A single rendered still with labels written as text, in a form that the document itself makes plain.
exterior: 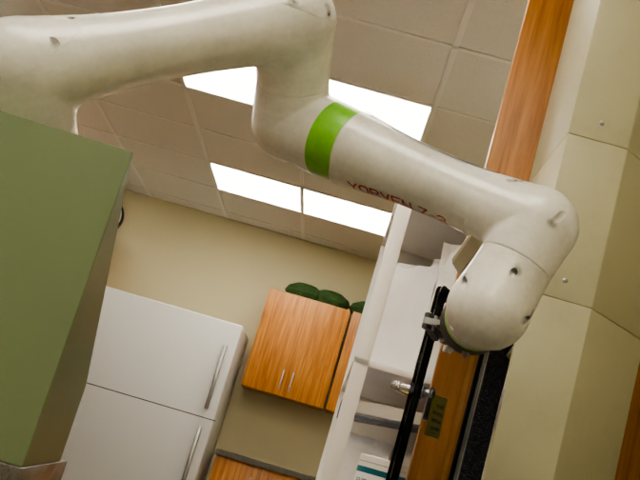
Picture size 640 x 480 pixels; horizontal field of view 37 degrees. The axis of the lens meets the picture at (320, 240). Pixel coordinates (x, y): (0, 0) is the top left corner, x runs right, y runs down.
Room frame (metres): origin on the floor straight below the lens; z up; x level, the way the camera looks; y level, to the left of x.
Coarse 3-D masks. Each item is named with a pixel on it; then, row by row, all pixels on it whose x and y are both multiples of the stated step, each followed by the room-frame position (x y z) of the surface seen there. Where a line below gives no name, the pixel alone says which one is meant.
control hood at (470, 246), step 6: (468, 240) 1.74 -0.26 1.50; (474, 240) 1.70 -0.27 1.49; (462, 246) 1.81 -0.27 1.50; (468, 246) 1.76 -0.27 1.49; (474, 246) 1.72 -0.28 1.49; (480, 246) 1.69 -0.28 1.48; (456, 252) 1.88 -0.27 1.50; (462, 252) 1.83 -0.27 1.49; (468, 252) 1.79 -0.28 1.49; (474, 252) 1.74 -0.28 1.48; (456, 258) 1.89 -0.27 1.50; (462, 258) 1.85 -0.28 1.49; (468, 258) 1.81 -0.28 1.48; (456, 264) 1.92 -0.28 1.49; (462, 264) 1.87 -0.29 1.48
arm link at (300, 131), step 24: (264, 96) 1.36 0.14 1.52; (312, 96) 1.35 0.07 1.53; (264, 120) 1.38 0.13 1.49; (288, 120) 1.36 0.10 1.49; (312, 120) 1.34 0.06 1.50; (336, 120) 1.33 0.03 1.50; (264, 144) 1.41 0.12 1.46; (288, 144) 1.37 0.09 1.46; (312, 144) 1.35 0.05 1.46; (312, 168) 1.38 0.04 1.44
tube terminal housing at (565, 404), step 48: (576, 144) 1.62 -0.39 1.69; (576, 192) 1.62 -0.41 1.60; (624, 192) 1.63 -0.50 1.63; (624, 240) 1.65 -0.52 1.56; (576, 288) 1.62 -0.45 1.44; (624, 288) 1.68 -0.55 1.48; (528, 336) 1.62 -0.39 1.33; (576, 336) 1.62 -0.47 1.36; (624, 336) 1.70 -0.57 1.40; (480, 384) 1.91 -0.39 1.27; (528, 384) 1.62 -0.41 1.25; (576, 384) 1.62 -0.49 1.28; (624, 384) 1.72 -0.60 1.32; (528, 432) 1.62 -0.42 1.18; (576, 432) 1.64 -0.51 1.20; (624, 432) 1.75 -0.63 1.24
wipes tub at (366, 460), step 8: (360, 456) 2.37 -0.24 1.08; (368, 456) 2.33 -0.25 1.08; (376, 456) 2.35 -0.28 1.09; (360, 464) 2.35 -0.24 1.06; (368, 464) 2.33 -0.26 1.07; (376, 464) 2.31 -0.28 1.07; (384, 464) 2.31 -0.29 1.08; (360, 472) 2.34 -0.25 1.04; (368, 472) 2.32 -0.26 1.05; (376, 472) 2.31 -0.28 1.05; (384, 472) 2.31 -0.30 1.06
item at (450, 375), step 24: (432, 312) 1.67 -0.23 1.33; (432, 360) 1.71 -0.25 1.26; (456, 360) 1.81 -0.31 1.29; (432, 384) 1.74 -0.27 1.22; (456, 384) 1.84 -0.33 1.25; (408, 408) 1.67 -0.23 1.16; (432, 408) 1.76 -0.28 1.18; (456, 408) 1.87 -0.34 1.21; (432, 432) 1.79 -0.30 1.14; (456, 432) 1.90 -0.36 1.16; (408, 456) 1.71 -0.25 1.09; (432, 456) 1.81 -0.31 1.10
